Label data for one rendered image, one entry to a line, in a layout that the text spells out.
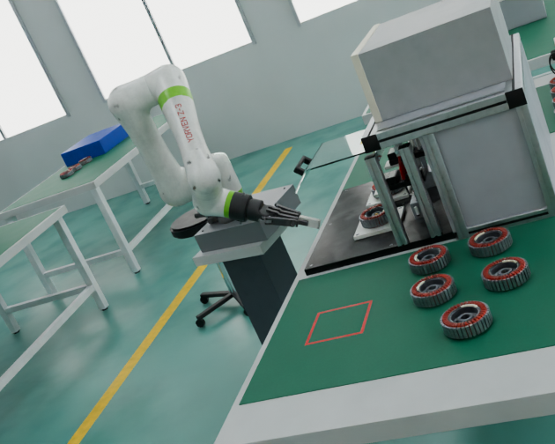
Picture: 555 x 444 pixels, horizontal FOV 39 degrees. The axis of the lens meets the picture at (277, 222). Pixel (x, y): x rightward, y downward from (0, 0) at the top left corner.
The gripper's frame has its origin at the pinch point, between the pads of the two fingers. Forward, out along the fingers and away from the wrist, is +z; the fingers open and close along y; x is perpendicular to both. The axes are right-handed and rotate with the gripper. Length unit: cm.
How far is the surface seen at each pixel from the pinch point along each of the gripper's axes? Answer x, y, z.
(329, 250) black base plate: -3.2, 10.0, 9.1
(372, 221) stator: 7.6, 5.2, 20.3
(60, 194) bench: -135, -222, -214
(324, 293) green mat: -3.3, 35.3, 13.0
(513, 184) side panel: 35, 21, 57
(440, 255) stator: 18, 37, 42
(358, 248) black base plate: 2.3, 14.7, 18.6
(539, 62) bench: 28, -157, 72
